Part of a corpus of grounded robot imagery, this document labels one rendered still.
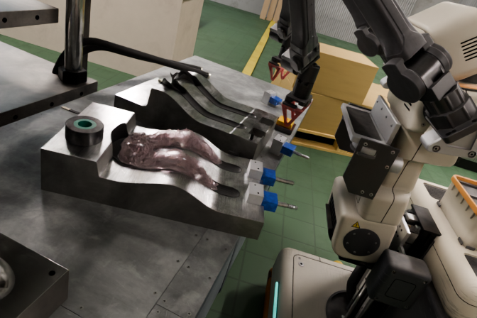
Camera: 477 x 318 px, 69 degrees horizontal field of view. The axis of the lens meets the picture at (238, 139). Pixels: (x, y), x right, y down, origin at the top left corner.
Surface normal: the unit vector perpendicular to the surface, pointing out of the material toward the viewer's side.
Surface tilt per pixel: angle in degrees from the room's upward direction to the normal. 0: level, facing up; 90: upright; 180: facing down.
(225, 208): 0
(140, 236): 0
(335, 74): 90
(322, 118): 90
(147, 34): 90
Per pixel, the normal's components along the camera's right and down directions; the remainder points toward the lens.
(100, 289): 0.25, -0.85
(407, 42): 0.29, 0.06
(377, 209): -0.16, 0.43
